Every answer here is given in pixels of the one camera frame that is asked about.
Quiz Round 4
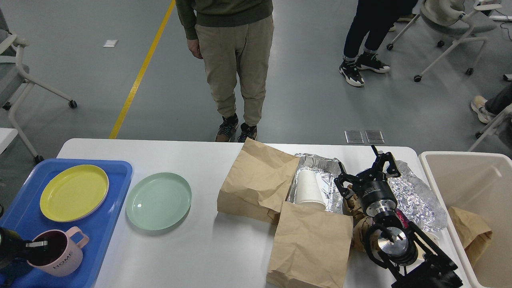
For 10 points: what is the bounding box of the lower brown paper bag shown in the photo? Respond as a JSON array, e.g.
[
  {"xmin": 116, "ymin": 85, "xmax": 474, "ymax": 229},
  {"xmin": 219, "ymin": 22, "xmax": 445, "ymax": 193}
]
[{"xmin": 266, "ymin": 201, "xmax": 353, "ymax": 288}]

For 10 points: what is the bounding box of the person in khaki trousers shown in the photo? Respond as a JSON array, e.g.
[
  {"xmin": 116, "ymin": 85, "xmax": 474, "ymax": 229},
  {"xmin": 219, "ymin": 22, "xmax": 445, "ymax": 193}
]
[{"xmin": 176, "ymin": 0, "xmax": 274, "ymax": 142}]

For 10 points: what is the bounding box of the white chair at right edge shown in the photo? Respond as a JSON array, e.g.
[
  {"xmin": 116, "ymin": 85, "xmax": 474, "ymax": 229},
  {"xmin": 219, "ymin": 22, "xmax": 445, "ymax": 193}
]
[{"xmin": 468, "ymin": 104, "xmax": 512, "ymax": 152}]

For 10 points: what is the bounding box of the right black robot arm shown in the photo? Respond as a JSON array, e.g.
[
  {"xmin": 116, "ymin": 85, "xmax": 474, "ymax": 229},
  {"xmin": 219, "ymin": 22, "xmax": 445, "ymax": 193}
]
[{"xmin": 334, "ymin": 146, "xmax": 463, "ymax": 288}]

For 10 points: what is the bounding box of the brown paper bag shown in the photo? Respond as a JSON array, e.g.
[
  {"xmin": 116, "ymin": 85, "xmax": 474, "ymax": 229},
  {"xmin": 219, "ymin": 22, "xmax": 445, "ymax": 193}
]
[
  {"xmin": 266, "ymin": 201, "xmax": 353, "ymax": 288},
  {"xmin": 216, "ymin": 139, "xmax": 300, "ymax": 224}
]

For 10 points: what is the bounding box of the aluminium foil tray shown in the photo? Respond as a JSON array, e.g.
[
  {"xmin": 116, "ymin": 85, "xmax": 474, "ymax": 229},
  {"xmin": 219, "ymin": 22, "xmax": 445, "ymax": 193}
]
[{"xmin": 287, "ymin": 154, "xmax": 344, "ymax": 214}]

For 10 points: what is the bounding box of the white paper cup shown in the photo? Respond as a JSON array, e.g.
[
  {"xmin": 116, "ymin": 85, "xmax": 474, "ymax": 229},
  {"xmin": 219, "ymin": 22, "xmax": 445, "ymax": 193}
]
[{"xmin": 294, "ymin": 170, "xmax": 326, "ymax": 211}]

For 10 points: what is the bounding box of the light green plate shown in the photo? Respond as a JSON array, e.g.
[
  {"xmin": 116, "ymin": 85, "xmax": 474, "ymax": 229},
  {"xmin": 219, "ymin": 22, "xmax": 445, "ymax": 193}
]
[{"xmin": 126, "ymin": 172, "xmax": 192, "ymax": 231}]

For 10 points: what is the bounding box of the crumpled brown paper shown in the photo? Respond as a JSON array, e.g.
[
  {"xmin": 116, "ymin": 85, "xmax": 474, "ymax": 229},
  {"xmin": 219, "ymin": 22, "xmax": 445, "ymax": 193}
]
[{"xmin": 344, "ymin": 195, "xmax": 374, "ymax": 253}]

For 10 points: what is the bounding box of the crumpled aluminium foil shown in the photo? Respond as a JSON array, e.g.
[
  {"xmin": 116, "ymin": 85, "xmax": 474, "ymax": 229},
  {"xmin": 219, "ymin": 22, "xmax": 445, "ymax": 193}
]
[{"xmin": 388, "ymin": 160, "xmax": 448, "ymax": 233}]

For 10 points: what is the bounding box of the right white office chair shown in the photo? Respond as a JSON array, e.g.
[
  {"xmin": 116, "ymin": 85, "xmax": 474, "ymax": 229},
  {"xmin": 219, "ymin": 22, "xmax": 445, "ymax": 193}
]
[{"xmin": 386, "ymin": 0, "xmax": 502, "ymax": 82}]

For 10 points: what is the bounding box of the brown bag in bin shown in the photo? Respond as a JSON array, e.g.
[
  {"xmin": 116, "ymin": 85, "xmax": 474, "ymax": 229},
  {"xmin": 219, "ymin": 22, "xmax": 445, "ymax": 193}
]
[{"xmin": 448, "ymin": 206, "xmax": 493, "ymax": 268}]

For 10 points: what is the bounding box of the left white office chair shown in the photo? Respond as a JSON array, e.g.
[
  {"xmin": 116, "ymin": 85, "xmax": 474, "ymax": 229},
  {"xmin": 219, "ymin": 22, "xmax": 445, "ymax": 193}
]
[{"xmin": 0, "ymin": 12, "xmax": 78, "ymax": 164}]

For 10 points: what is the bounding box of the person in black trousers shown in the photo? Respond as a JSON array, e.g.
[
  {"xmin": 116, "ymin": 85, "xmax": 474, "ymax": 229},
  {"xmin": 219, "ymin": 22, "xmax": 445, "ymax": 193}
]
[{"xmin": 339, "ymin": 0, "xmax": 417, "ymax": 87}]

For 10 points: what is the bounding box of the white office chair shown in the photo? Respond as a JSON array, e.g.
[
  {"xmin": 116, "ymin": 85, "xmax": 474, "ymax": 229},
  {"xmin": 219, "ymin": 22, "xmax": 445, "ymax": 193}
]
[
  {"xmin": 0, "ymin": 12, "xmax": 78, "ymax": 164},
  {"xmin": 386, "ymin": 0, "xmax": 502, "ymax": 82}
]

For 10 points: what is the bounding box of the beige plastic bin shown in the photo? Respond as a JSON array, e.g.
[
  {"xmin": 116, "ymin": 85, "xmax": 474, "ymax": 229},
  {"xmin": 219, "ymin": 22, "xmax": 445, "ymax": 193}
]
[{"xmin": 419, "ymin": 151, "xmax": 512, "ymax": 288}]

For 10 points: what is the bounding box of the pink mug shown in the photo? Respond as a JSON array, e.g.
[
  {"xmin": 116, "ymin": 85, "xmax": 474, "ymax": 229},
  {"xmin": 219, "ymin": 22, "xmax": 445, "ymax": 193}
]
[{"xmin": 28, "ymin": 226, "xmax": 89, "ymax": 277}]

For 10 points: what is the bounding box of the yellow plate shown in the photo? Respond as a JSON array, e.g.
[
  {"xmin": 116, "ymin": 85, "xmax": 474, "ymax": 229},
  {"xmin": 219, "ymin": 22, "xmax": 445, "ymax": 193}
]
[{"xmin": 40, "ymin": 164, "xmax": 110, "ymax": 222}]

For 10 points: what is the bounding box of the blue plastic tray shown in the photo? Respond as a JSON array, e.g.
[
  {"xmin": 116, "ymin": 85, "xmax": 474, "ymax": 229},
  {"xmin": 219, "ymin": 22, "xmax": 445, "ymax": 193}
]
[{"xmin": 1, "ymin": 158, "xmax": 133, "ymax": 288}]

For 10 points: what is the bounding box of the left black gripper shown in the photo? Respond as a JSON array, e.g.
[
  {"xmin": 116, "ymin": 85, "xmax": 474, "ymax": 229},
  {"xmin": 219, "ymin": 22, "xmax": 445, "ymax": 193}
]
[{"xmin": 0, "ymin": 228, "xmax": 49, "ymax": 269}]

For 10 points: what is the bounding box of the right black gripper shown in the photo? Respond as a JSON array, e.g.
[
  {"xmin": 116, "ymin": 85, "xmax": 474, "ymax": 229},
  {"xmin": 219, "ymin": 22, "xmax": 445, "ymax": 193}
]
[{"xmin": 334, "ymin": 145, "xmax": 402, "ymax": 217}]

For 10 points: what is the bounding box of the seated person at right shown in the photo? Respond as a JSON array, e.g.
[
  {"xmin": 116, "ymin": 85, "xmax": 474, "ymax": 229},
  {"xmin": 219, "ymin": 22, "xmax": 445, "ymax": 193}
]
[{"xmin": 470, "ymin": 83, "xmax": 512, "ymax": 124}]

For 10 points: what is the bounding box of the upper brown paper bag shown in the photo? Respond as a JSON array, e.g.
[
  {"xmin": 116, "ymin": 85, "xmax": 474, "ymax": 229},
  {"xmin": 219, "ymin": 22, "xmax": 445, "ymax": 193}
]
[{"xmin": 216, "ymin": 139, "xmax": 300, "ymax": 224}]

